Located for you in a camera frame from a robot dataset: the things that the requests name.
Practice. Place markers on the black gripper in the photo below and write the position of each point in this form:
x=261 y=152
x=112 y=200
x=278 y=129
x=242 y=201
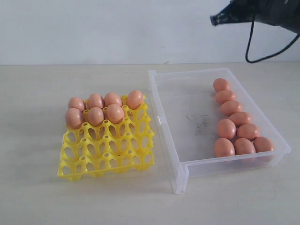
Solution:
x=281 y=13

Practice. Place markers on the brown egg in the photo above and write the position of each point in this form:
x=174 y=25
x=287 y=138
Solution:
x=240 y=118
x=249 y=131
x=230 y=107
x=74 y=118
x=115 y=113
x=226 y=129
x=77 y=103
x=263 y=144
x=112 y=98
x=225 y=95
x=243 y=146
x=96 y=100
x=134 y=99
x=223 y=148
x=221 y=84
x=95 y=116

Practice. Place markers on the clear plastic box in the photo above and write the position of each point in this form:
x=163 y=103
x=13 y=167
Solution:
x=187 y=115

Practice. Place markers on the yellow plastic egg tray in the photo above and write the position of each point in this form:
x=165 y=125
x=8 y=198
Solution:
x=93 y=151

